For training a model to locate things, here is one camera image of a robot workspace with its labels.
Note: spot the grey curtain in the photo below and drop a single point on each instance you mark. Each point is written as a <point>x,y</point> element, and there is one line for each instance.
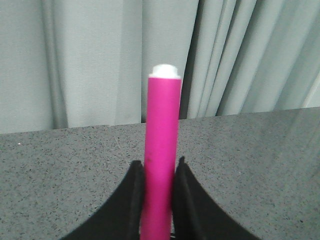
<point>76,63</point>

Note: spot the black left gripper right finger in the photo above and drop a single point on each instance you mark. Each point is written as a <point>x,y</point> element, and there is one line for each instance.
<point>196,216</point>

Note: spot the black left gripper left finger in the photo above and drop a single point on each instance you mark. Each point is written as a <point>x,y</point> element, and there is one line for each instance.
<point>119,217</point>

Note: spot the pink marker pen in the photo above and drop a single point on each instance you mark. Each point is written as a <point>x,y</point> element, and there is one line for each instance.
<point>162,120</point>

